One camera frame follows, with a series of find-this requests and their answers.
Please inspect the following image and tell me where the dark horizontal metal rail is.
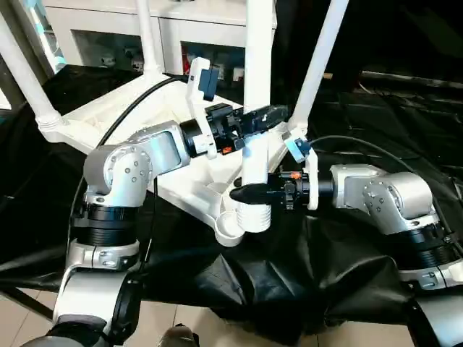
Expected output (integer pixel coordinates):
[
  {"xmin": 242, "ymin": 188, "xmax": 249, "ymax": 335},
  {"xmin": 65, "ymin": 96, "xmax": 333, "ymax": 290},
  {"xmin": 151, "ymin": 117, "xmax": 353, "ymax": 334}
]
[{"xmin": 360, "ymin": 69, "xmax": 463, "ymax": 88}]

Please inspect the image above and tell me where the light blue white panel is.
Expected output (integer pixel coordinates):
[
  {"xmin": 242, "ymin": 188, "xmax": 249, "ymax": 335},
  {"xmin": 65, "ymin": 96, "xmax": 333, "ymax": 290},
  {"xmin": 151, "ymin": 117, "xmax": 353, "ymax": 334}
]
[{"xmin": 30, "ymin": 0, "xmax": 69, "ymax": 74}]

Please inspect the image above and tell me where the white glass-door cabinet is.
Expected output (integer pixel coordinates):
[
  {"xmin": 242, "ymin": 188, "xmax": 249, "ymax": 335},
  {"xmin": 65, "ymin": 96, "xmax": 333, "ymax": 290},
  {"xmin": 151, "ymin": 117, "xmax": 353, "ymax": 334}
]
[{"xmin": 42, "ymin": 0, "xmax": 280, "ymax": 80}]

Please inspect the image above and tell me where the black metal table foot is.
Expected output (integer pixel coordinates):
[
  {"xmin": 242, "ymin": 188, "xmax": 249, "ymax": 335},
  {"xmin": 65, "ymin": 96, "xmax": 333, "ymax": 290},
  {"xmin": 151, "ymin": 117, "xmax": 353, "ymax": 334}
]
[{"xmin": 0, "ymin": 284, "xmax": 56, "ymax": 322}]

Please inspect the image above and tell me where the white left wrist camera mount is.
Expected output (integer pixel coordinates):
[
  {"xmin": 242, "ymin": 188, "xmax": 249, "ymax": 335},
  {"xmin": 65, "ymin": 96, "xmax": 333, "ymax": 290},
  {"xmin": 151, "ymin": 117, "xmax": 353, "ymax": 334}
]
[{"xmin": 185, "ymin": 56, "xmax": 222, "ymax": 160}]

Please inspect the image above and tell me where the grey-brown curtain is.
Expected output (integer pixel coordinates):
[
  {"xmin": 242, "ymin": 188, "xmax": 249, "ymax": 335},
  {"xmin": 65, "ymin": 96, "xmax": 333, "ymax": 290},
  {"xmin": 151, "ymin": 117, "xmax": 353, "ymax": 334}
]
[{"xmin": 0, "ymin": 0, "xmax": 56, "ymax": 106}]

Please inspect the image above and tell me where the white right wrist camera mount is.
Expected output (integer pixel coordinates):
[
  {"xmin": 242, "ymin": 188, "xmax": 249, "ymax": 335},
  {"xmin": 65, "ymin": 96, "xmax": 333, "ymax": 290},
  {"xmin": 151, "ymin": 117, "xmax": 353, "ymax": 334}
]
[{"xmin": 283, "ymin": 131, "xmax": 320, "ymax": 211}]

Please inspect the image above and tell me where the white plastic table top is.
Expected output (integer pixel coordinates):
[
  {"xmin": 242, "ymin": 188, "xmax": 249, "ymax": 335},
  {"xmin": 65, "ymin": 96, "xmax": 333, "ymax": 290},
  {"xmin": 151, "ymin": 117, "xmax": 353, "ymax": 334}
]
[{"xmin": 35, "ymin": 71, "xmax": 309, "ymax": 249}]

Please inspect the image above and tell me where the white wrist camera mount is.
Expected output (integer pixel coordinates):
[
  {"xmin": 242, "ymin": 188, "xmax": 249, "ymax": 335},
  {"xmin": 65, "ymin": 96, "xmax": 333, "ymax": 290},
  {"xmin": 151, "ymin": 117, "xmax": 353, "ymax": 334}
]
[
  {"xmin": 185, "ymin": 56, "xmax": 222, "ymax": 160},
  {"xmin": 283, "ymin": 131, "xmax": 320, "ymax": 211}
]

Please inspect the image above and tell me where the dark rounded robot foot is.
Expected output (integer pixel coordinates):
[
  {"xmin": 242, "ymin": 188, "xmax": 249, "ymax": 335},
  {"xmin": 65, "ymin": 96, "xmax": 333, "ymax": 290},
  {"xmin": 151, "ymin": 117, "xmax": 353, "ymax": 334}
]
[{"xmin": 160, "ymin": 323, "xmax": 200, "ymax": 347}]

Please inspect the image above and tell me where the black plastic mat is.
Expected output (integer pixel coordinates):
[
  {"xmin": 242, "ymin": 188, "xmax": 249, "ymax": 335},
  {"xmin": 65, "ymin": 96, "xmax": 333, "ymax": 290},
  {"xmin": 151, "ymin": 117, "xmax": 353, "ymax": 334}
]
[{"xmin": 0, "ymin": 64, "xmax": 463, "ymax": 346}]

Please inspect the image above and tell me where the white plastic table leg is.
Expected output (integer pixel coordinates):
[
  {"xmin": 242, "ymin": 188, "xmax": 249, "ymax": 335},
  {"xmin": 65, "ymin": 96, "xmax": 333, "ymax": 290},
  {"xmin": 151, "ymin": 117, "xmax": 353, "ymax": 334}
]
[
  {"xmin": 135, "ymin": 0, "xmax": 164, "ymax": 77},
  {"xmin": 286, "ymin": 0, "xmax": 351, "ymax": 141},
  {"xmin": 236, "ymin": 0, "xmax": 279, "ymax": 235},
  {"xmin": 0, "ymin": 9, "xmax": 70, "ymax": 145}
]

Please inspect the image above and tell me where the large black box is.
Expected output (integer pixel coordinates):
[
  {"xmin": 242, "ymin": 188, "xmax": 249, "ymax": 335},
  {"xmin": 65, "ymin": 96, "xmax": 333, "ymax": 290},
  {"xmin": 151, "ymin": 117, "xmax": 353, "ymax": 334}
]
[{"xmin": 273, "ymin": 0, "xmax": 463, "ymax": 95}]

